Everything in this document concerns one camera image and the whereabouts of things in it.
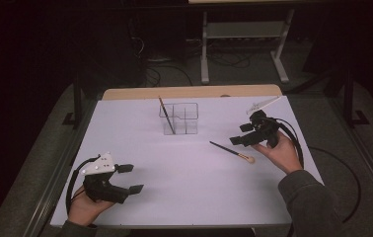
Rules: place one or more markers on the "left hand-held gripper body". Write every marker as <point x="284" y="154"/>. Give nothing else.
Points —
<point x="104" y="191"/>

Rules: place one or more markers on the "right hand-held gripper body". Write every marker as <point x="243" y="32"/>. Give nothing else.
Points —
<point x="262" y="130"/>

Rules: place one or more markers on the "round-tipped makeup brush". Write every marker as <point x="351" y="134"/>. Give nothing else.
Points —
<point x="232" y="152"/>

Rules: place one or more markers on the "clear plastic organizer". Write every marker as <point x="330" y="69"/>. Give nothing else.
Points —
<point x="183" y="118"/>

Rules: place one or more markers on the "black orange-ended makeup pencil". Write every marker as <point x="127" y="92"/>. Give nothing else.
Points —
<point x="167" y="115"/>

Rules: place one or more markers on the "person's left hand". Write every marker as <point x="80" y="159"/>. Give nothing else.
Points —
<point x="86" y="209"/>

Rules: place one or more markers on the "person's right hand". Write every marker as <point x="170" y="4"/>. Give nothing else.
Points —
<point x="283" y="154"/>

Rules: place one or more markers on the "white table board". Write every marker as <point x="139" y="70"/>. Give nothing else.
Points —
<point x="181" y="171"/>

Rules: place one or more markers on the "black metal stand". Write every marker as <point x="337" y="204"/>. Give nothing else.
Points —
<point x="77" y="102"/>
<point x="349" y="98"/>

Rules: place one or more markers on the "white metal stand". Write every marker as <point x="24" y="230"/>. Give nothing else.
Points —
<point x="245" y="29"/>

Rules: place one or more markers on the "aluminium frame rail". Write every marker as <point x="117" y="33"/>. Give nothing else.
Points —
<point x="56" y="171"/>
<point x="368" y="161"/>

